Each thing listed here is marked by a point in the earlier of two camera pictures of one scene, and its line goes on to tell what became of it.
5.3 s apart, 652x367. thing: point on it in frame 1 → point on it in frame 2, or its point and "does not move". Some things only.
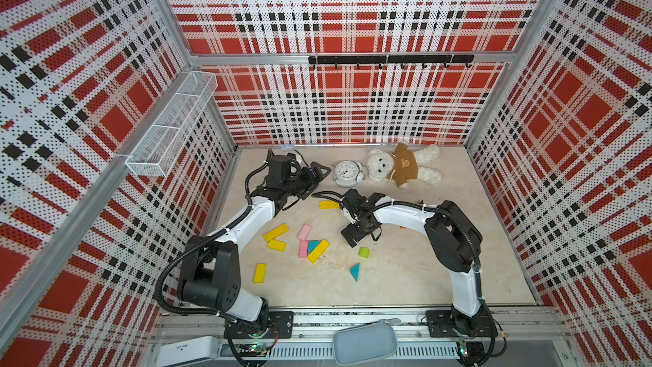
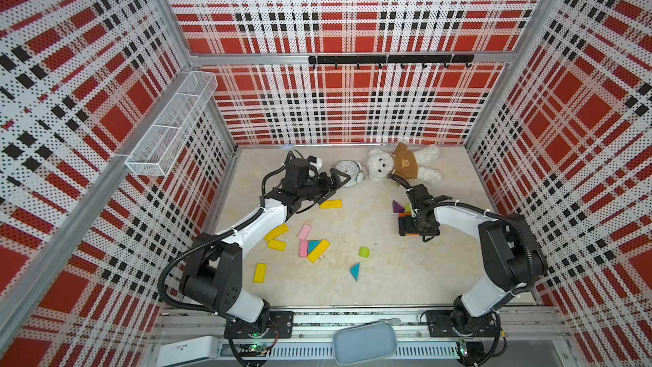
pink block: x=304 y=232 does not move
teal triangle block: x=355 y=270 does not move
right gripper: x=356 y=236 → x=404 y=223
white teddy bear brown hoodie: x=403 y=165 does not move
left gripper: x=311 y=182 → x=327 y=188
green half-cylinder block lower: x=363 y=252 does not move
